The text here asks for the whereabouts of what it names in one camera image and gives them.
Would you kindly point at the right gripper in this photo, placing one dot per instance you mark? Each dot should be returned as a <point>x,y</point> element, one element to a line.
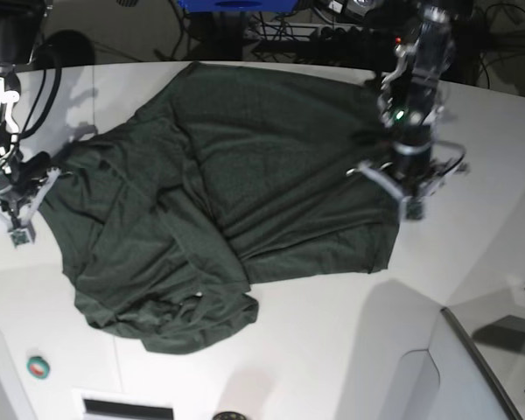
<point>23,186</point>

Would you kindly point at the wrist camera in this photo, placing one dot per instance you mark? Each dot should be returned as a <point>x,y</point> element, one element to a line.
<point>22,235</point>
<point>411,208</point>

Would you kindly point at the blue box with oval hole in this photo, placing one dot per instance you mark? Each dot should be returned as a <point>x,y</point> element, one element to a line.
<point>237,5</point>

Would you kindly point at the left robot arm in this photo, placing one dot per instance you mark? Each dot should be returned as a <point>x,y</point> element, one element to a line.
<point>410,105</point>

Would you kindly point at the red green emergency button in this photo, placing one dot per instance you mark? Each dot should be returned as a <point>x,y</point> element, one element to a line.
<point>38,367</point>

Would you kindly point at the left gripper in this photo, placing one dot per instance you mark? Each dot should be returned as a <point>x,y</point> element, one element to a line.
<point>412,173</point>

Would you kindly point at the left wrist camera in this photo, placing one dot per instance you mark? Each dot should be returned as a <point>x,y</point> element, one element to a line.
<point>411,208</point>

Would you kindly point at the black round knob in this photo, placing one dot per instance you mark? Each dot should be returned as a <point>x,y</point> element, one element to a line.
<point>229,415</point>

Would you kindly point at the dark green t-shirt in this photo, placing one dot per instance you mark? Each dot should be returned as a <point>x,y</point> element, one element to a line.
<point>228,177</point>

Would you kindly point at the grey metal rail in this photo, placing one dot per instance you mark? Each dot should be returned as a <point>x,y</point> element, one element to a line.
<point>498,391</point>

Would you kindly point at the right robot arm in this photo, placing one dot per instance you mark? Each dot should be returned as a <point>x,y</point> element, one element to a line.
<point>21,24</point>

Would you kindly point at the black power strip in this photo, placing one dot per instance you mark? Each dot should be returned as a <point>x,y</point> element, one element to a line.
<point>341,33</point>

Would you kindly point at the black round stool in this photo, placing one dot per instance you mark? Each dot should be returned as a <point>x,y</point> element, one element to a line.
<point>72,48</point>

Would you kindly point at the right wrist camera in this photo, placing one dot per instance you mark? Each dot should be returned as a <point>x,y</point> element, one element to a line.
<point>22,235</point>

